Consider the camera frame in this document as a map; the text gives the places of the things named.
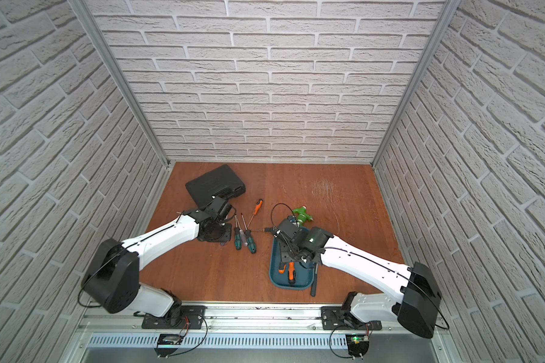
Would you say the black yellow screwdriver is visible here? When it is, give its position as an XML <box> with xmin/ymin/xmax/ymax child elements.
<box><xmin>251</xmin><ymin>227</ymin><xmax>275</xmax><ymax>234</ymax></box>

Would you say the large green black screwdriver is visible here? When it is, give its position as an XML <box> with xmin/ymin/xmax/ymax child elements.
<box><xmin>241</xmin><ymin>214</ymin><xmax>257</xmax><ymax>254</ymax></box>

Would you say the small orange screwdriver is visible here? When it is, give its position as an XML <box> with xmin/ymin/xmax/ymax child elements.
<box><xmin>248</xmin><ymin>199</ymin><xmax>263</xmax><ymax>226</ymax></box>

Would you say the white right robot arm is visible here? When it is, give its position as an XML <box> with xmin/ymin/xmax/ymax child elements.
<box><xmin>264</xmin><ymin>219</ymin><xmax>442</xmax><ymax>339</ymax></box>

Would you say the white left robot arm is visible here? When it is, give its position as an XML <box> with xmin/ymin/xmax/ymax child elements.
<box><xmin>80</xmin><ymin>197</ymin><xmax>236</xmax><ymax>318</ymax></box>

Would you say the teal storage tray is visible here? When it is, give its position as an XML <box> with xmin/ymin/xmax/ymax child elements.
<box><xmin>269</xmin><ymin>238</ymin><xmax>316</xmax><ymax>290</ymax></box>

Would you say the green plastic clamp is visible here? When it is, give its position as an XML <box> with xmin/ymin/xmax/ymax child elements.
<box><xmin>292</xmin><ymin>206</ymin><xmax>314</xmax><ymax>226</ymax></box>

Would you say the black plastic tool case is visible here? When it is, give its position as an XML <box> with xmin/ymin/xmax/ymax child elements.
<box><xmin>186</xmin><ymin>164</ymin><xmax>246</xmax><ymax>207</ymax></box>

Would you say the right controller board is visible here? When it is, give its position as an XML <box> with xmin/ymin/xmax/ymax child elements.
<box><xmin>345</xmin><ymin>334</ymin><xmax>370</xmax><ymax>359</ymax></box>

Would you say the controller board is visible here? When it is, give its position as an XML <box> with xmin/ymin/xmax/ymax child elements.
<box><xmin>154</xmin><ymin>334</ymin><xmax>183</xmax><ymax>358</ymax></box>
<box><xmin>345</xmin><ymin>334</ymin><xmax>370</xmax><ymax>359</ymax></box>

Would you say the left controller board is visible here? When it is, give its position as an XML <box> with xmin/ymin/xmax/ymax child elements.
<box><xmin>154</xmin><ymin>334</ymin><xmax>183</xmax><ymax>358</ymax></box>

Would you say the black handled hammer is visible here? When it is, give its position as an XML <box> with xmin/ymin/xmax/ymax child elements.
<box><xmin>310</xmin><ymin>264</ymin><xmax>319</xmax><ymax>297</ymax></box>

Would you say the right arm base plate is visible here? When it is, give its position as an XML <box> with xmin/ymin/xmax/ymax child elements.
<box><xmin>320</xmin><ymin>306</ymin><xmax>382</xmax><ymax>331</ymax></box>

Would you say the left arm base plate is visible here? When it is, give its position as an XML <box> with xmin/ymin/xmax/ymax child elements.
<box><xmin>142</xmin><ymin>305</ymin><xmax>207</xmax><ymax>331</ymax></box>

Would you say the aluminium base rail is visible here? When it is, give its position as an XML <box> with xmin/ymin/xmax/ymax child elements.
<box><xmin>61</xmin><ymin>302</ymin><xmax>460</xmax><ymax>362</ymax></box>

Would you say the aluminium frame corner post left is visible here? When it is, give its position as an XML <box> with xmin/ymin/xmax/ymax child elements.
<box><xmin>69</xmin><ymin>0</ymin><xmax>170</xmax><ymax>168</ymax></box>

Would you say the aluminium frame corner post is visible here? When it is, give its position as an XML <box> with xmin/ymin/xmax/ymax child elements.
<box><xmin>69</xmin><ymin>0</ymin><xmax>170</xmax><ymax>168</ymax></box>
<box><xmin>372</xmin><ymin>0</ymin><xmax>461</xmax><ymax>169</ymax></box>

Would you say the aluminium frame corner post right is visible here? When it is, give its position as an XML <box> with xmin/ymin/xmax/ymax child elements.
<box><xmin>372</xmin><ymin>0</ymin><xmax>461</xmax><ymax>169</ymax></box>

